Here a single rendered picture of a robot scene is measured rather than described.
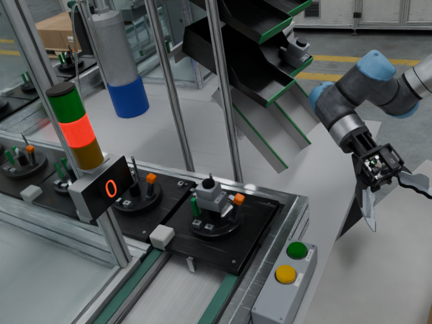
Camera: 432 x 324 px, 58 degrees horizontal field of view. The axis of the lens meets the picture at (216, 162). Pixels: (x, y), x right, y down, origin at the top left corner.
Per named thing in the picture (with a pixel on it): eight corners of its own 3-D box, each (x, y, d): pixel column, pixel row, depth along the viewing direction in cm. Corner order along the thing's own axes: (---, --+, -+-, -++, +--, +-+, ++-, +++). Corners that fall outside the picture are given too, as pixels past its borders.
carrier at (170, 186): (197, 186, 114) (188, 151, 107) (147, 245, 98) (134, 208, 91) (133, 171, 125) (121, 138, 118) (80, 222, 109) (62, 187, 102)
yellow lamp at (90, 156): (109, 157, 75) (101, 135, 72) (91, 172, 72) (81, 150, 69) (90, 152, 78) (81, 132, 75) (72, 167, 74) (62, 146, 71)
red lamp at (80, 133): (101, 134, 72) (92, 111, 70) (81, 150, 69) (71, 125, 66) (81, 131, 75) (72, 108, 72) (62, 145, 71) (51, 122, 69)
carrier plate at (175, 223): (279, 206, 102) (279, 200, 101) (238, 277, 86) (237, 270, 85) (201, 188, 113) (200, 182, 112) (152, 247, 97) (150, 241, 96)
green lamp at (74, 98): (92, 110, 69) (82, 85, 67) (71, 125, 66) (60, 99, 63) (72, 108, 72) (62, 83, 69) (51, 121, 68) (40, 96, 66)
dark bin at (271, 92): (292, 86, 104) (303, 63, 98) (265, 108, 96) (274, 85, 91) (212, 34, 112) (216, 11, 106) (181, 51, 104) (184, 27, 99)
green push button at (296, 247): (308, 250, 89) (308, 243, 88) (303, 263, 86) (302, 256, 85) (292, 245, 91) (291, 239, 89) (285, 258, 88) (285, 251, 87)
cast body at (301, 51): (306, 63, 113) (315, 43, 107) (299, 70, 110) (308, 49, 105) (282, 49, 115) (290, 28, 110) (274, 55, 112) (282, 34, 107)
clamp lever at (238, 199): (238, 216, 95) (245, 196, 89) (234, 221, 93) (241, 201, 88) (225, 209, 96) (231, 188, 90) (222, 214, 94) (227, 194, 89)
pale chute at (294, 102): (317, 123, 124) (327, 117, 121) (297, 144, 117) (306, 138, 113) (260, 56, 125) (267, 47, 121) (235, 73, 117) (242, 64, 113)
